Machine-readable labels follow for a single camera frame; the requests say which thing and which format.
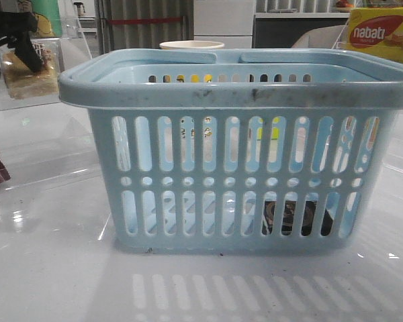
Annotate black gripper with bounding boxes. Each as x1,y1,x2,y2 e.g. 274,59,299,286
0,5,43,78

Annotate packaged bread slice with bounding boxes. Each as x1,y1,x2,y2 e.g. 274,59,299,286
2,43,59,99

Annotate black tissue pack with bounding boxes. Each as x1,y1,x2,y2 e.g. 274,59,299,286
261,201,333,236

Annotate light blue plastic basket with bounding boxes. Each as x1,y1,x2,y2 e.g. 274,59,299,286
58,49,403,254

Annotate green cartoon printed can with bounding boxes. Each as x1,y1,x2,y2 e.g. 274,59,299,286
17,0,62,38

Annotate clear acrylic display shelf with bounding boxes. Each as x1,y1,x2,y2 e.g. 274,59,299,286
0,17,92,182

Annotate white paper cup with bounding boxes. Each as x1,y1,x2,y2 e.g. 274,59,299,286
159,40,224,50

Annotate white drawer cabinet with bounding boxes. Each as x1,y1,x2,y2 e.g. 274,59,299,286
193,0,256,48

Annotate yellow nabati wafer box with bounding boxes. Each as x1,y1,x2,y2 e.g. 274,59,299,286
340,7,403,64

